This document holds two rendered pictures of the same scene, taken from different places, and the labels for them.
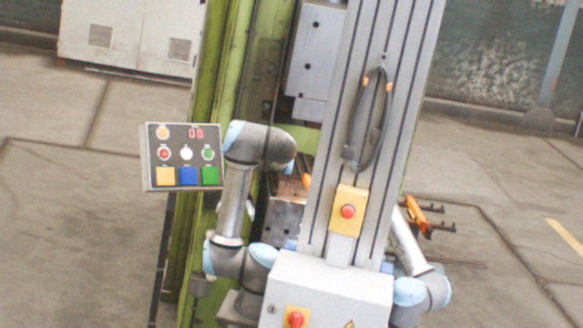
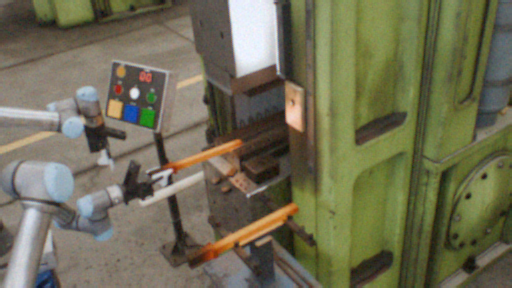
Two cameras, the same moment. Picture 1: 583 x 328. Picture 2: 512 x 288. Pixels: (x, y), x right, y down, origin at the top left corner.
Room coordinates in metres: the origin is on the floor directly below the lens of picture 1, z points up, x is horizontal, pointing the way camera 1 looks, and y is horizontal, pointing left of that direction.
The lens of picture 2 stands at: (3.09, -1.78, 2.20)
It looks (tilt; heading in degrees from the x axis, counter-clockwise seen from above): 34 degrees down; 67
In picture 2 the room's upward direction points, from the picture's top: 5 degrees counter-clockwise
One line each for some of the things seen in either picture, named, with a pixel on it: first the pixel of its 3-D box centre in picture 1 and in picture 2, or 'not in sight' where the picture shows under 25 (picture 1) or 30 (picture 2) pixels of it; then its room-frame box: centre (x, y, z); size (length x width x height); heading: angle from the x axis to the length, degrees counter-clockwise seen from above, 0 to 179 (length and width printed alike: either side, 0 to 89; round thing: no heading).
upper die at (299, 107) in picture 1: (311, 98); (261, 60); (3.89, -0.03, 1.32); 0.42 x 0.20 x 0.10; 9
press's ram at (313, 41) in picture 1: (331, 47); (263, 1); (3.90, -0.07, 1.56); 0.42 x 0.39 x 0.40; 9
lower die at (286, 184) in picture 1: (295, 172); (266, 135); (3.89, -0.03, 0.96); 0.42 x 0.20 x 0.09; 9
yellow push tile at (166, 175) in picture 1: (165, 176); (115, 109); (3.35, 0.49, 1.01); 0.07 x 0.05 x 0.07; 124
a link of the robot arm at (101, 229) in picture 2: not in sight; (97, 224); (3.11, -0.16, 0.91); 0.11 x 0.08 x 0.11; 139
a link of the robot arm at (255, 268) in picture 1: (260, 265); not in sight; (2.73, 0.03, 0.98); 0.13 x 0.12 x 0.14; 92
